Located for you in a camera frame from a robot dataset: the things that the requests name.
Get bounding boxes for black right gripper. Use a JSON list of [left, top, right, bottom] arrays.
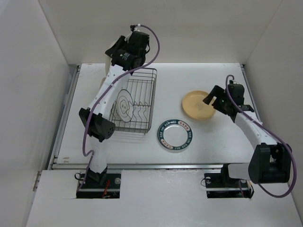
[[203, 85, 231, 114]]

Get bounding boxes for yellow plate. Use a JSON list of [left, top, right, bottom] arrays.
[[182, 90, 216, 120]]

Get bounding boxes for grey wire dish rack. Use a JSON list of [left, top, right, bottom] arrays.
[[109, 68, 157, 134]]

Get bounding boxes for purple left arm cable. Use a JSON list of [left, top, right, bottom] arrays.
[[79, 23, 161, 190]]

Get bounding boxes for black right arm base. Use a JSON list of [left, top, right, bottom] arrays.
[[201, 173, 255, 199]]

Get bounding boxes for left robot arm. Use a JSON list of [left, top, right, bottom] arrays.
[[79, 30, 150, 188]]

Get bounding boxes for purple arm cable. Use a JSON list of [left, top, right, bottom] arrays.
[[79, 23, 161, 190], [224, 75, 297, 197]]

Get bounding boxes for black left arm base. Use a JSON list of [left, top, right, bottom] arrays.
[[76, 173, 121, 199]]

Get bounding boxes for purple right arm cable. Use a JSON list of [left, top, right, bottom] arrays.
[[224, 75, 297, 197]]

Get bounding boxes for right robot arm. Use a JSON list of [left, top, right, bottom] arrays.
[[203, 82, 291, 186]]

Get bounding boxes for aluminium table rail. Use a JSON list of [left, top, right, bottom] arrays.
[[52, 63, 254, 169]]

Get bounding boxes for white bowl green band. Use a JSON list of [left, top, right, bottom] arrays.
[[157, 119, 193, 153]]

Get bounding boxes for cream white plate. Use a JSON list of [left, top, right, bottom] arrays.
[[105, 41, 116, 76]]

